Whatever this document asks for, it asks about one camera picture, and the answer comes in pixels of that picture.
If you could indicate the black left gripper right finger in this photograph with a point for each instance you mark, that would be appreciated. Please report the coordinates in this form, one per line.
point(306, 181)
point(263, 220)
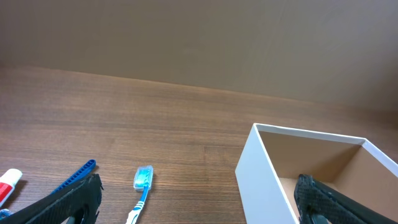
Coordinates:
point(319, 203)

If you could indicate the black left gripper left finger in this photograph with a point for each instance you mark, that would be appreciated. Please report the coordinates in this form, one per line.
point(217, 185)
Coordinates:
point(68, 202)

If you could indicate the white cardboard box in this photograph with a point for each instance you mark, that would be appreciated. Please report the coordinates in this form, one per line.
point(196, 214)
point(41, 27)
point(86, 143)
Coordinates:
point(274, 157)

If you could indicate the blue white toothbrush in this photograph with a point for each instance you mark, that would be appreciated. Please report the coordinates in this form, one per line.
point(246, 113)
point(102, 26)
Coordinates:
point(142, 183)

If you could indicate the red white toothpaste tube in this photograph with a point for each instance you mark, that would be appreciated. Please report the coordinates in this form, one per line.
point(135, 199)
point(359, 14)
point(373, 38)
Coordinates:
point(8, 183)

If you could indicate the blue disposable razor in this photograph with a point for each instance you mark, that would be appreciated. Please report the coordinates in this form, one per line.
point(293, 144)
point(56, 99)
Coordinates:
point(76, 175)

